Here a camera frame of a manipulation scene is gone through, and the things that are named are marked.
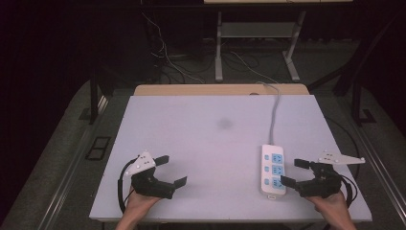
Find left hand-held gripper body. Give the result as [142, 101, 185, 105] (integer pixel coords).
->
[124, 150, 176, 200]

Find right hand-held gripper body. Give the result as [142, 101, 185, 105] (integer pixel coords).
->
[294, 150, 367, 198]

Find white power strip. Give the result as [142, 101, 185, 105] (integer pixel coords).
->
[260, 144, 287, 202]

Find person's left hand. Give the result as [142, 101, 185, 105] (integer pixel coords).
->
[122, 190, 163, 216]

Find person's right hand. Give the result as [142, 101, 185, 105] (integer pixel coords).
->
[304, 190, 351, 219]

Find wooden table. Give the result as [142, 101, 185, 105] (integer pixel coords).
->
[133, 82, 310, 97]

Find black metal stand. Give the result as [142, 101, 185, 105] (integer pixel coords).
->
[306, 12, 378, 127]
[88, 61, 137, 126]

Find grey metal stand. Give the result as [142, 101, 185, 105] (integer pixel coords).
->
[214, 11, 302, 83]

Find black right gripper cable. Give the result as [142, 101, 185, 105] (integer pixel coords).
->
[337, 173, 358, 209]

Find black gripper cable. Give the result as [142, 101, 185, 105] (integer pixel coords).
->
[117, 158, 136, 215]
[337, 173, 358, 209]

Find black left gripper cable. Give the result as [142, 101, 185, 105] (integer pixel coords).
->
[117, 158, 136, 215]

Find thin black cable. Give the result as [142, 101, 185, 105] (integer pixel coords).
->
[325, 115, 362, 180]

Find grey power strip cable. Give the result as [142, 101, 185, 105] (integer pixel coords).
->
[255, 80, 282, 146]

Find aluminium floor rail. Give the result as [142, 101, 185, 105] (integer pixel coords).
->
[350, 123, 406, 219]
[37, 95, 110, 230]

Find black floor frame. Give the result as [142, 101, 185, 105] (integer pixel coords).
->
[84, 136, 112, 162]

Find white floor cables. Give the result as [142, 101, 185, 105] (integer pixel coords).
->
[139, 11, 207, 85]

